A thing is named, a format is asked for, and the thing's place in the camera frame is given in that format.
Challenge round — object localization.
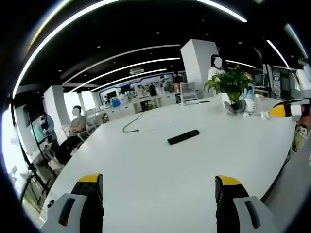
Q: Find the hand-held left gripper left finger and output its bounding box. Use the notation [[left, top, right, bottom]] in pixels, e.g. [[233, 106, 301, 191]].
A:
[[40, 173, 104, 233]]

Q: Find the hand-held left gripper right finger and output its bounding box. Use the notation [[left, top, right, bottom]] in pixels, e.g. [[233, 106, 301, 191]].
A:
[[215, 175, 280, 233]]

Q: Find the black remote control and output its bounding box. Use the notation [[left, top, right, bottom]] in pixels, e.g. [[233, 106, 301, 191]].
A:
[[167, 129, 200, 146]]

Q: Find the small yellowish object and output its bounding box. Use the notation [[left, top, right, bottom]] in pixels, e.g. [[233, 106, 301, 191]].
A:
[[293, 122, 311, 153]]

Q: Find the white blue spray bottle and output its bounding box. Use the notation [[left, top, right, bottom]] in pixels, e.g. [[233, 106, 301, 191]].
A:
[[243, 83, 256, 113]]

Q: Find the green potted plant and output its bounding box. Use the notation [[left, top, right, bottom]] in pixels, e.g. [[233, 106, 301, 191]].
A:
[[204, 67, 255, 115]]

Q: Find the white office chair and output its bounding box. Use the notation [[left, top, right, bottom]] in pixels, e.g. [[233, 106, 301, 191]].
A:
[[62, 122, 100, 143]]

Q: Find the white cabinet row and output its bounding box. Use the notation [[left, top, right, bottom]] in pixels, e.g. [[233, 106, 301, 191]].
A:
[[97, 92, 182, 122]]

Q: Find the long ceiling light strip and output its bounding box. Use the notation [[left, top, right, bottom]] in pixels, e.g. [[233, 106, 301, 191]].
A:
[[12, 0, 248, 99]]

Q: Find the black cable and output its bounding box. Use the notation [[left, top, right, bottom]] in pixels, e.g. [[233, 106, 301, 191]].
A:
[[122, 110, 147, 133]]

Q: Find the white wire rack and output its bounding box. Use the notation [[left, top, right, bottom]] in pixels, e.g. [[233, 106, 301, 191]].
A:
[[179, 82, 198, 107]]

